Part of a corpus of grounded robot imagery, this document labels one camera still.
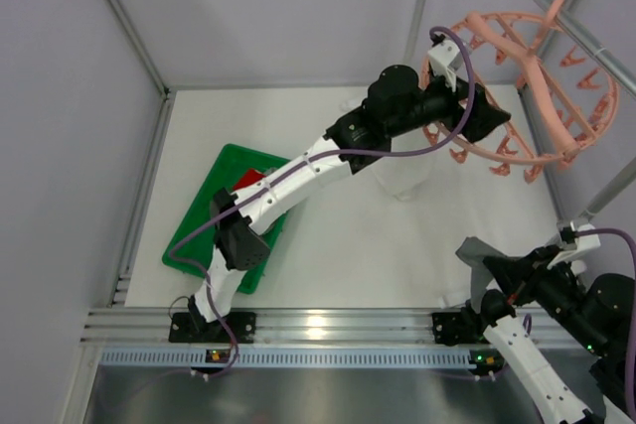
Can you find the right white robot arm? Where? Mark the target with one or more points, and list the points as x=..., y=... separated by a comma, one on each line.
x=528, y=306

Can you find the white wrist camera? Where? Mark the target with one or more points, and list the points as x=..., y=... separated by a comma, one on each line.
x=573, y=238
x=445, y=59

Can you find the right black mount plate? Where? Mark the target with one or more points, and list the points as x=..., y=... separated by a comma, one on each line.
x=451, y=329

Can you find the black mount plate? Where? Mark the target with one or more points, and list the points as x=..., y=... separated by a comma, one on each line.
x=186, y=329
x=451, y=329

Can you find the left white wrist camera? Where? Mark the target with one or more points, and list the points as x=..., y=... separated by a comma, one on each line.
x=445, y=59

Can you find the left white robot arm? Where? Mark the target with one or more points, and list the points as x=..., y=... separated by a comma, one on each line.
x=395, y=104

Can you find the left black mount plate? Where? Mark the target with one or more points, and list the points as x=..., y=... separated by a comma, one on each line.
x=186, y=329

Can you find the green plastic tray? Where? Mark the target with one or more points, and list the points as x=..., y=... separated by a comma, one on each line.
x=232, y=162

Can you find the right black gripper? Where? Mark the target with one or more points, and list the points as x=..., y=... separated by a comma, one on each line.
x=510, y=277

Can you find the dark grey sock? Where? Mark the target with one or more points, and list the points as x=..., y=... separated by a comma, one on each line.
x=473, y=252

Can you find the pink round clip hanger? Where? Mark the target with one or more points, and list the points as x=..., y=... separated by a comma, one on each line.
x=512, y=141

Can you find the slotted white cable duct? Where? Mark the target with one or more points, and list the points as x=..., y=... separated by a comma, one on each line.
x=418, y=358

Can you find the red santa sock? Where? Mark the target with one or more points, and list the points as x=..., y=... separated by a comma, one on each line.
x=249, y=178

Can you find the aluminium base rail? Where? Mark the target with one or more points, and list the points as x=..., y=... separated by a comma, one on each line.
x=148, y=326

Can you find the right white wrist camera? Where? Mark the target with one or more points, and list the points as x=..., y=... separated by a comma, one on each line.
x=573, y=238

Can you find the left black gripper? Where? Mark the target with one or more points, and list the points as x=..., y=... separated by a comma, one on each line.
x=467, y=107

